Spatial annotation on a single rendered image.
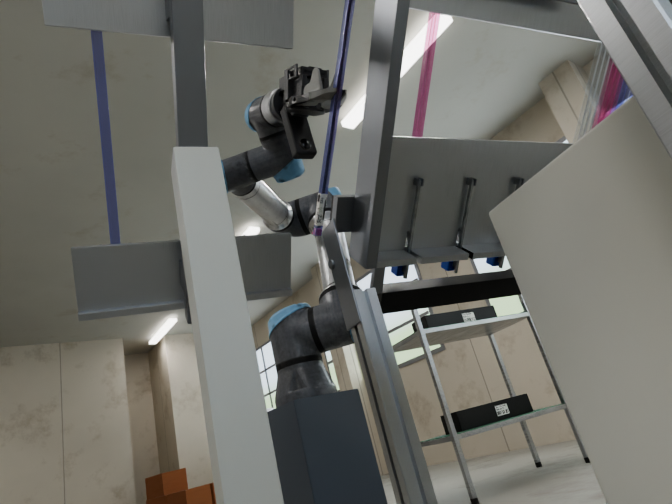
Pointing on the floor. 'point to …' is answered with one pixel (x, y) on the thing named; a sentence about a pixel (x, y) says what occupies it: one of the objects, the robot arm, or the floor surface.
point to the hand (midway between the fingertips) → (336, 96)
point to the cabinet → (604, 295)
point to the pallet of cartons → (177, 490)
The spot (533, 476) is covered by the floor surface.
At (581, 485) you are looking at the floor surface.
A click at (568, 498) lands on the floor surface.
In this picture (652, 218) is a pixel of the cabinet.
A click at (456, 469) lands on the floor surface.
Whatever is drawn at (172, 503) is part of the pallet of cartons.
